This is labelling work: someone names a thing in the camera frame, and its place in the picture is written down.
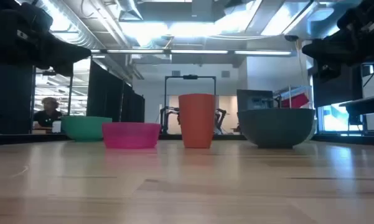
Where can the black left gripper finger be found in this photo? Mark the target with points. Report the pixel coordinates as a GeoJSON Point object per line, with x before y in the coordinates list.
{"type": "Point", "coordinates": [68, 51]}
{"type": "Point", "coordinates": [63, 69]}

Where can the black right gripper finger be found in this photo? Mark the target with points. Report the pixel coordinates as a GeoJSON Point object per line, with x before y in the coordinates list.
{"type": "Point", "coordinates": [330, 72]}
{"type": "Point", "coordinates": [322, 49]}

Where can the dark blue-grey bowl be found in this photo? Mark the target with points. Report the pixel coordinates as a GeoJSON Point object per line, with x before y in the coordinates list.
{"type": "Point", "coordinates": [277, 127]}

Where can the red board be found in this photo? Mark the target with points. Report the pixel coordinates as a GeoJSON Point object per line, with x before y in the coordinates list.
{"type": "Point", "coordinates": [297, 101]}

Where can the dark side table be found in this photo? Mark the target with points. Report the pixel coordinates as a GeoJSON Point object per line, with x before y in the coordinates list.
{"type": "Point", "coordinates": [365, 105]}

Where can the person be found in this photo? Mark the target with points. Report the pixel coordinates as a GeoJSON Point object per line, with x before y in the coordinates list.
{"type": "Point", "coordinates": [48, 116]}

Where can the black curtain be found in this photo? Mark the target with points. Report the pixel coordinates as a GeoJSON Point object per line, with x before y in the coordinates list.
{"type": "Point", "coordinates": [112, 96]}

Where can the white cup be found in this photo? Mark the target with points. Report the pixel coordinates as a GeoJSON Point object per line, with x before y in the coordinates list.
{"type": "Point", "coordinates": [56, 127]}

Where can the green plastic bowl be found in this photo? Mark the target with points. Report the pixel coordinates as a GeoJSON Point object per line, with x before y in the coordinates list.
{"type": "Point", "coordinates": [81, 127]}

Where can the grey monitor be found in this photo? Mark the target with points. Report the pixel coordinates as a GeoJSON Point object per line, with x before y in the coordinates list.
{"type": "Point", "coordinates": [253, 99]}

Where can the pink plastic bowl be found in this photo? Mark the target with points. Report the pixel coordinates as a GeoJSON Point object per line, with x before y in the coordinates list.
{"type": "Point", "coordinates": [130, 135]}

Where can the long ceiling light bar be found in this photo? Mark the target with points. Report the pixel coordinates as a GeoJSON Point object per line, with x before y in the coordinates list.
{"type": "Point", "coordinates": [199, 51]}

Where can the orange plastic cup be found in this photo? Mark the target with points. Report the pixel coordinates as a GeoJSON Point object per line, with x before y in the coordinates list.
{"type": "Point", "coordinates": [196, 121]}

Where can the ceiling security camera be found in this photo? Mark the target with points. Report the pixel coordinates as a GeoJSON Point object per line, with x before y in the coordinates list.
{"type": "Point", "coordinates": [291, 38]}

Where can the black wall panel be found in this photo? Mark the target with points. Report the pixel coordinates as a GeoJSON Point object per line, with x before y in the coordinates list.
{"type": "Point", "coordinates": [9, 99]}

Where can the black robot rig frame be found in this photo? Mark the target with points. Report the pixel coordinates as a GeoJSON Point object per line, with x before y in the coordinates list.
{"type": "Point", "coordinates": [171, 93]}

